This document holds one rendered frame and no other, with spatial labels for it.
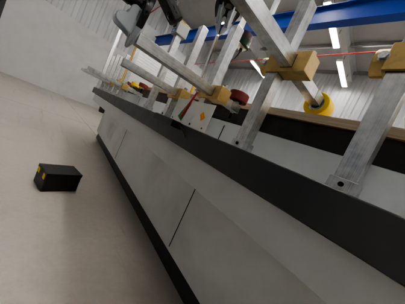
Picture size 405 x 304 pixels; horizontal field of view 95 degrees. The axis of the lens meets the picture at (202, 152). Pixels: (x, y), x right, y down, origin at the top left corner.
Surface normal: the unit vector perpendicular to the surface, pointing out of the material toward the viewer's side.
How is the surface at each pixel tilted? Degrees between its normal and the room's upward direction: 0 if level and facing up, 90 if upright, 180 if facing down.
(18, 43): 90
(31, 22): 90
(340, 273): 90
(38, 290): 0
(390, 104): 90
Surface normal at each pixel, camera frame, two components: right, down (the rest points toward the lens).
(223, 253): -0.71, -0.27
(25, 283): 0.41, -0.91
